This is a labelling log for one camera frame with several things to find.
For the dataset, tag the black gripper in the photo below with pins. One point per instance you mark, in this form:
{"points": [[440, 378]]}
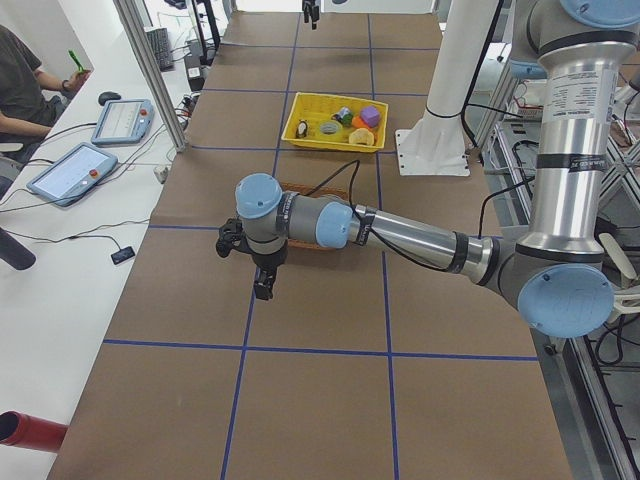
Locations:
{"points": [[268, 260]]}

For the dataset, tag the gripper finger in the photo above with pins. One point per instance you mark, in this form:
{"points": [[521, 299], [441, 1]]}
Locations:
{"points": [[307, 9], [315, 13]]}

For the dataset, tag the yellow tape roll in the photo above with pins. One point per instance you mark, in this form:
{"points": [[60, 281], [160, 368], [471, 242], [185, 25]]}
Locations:
{"points": [[330, 128]]}

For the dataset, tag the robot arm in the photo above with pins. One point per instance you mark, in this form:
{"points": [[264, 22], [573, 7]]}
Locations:
{"points": [[552, 275]]}

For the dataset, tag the brown wicker basket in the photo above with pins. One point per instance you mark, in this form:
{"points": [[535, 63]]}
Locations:
{"points": [[334, 193]]}

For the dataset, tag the yellow plastic basket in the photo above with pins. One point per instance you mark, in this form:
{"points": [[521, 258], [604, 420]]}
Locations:
{"points": [[316, 108]]}

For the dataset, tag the purple cube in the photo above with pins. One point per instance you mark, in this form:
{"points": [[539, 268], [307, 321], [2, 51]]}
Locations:
{"points": [[370, 115]]}

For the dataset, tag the toy carrot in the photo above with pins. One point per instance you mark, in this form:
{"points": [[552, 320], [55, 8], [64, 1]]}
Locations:
{"points": [[358, 122]]}

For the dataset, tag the toy bread piece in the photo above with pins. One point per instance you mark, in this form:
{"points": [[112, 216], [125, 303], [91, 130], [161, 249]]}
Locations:
{"points": [[362, 136]]}

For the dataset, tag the small black device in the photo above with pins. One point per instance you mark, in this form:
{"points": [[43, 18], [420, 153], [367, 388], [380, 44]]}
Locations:
{"points": [[122, 255]]}

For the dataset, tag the black keyboard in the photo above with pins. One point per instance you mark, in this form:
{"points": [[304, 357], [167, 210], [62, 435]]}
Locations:
{"points": [[158, 40]]}

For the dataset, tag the white pillar with base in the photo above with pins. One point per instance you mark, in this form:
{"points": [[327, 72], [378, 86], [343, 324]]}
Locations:
{"points": [[435, 146]]}

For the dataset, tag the far teach pendant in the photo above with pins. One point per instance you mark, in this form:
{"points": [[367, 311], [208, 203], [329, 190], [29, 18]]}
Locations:
{"points": [[123, 122]]}

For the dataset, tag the teach pendant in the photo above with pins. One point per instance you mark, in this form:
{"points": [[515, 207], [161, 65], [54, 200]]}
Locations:
{"points": [[68, 179], [123, 122]]}

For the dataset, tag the black computer mouse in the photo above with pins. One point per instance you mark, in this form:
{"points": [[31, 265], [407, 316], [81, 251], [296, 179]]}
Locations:
{"points": [[106, 96]]}

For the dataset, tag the near teach pendant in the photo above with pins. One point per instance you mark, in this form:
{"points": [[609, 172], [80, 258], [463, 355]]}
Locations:
{"points": [[68, 179]]}

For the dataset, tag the green toy object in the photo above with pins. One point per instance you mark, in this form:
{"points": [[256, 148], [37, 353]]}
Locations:
{"points": [[76, 61]]}

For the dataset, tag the black water bottle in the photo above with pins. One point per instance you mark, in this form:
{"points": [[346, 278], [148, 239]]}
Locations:
{"points": [[14, 253]]}

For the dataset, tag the red bottle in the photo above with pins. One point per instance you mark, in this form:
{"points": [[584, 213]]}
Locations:
{"points": [[28, 432]]}

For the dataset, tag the seated person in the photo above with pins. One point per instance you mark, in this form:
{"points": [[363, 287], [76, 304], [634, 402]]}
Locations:
{"points": [[27, 117]]}

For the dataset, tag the white office chair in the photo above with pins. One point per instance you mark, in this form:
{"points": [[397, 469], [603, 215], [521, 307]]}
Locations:
{"points": [[626, 292]]}

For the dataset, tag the aluminium frame post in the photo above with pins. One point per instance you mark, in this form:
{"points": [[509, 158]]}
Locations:
{"points": [[133, 27]]}

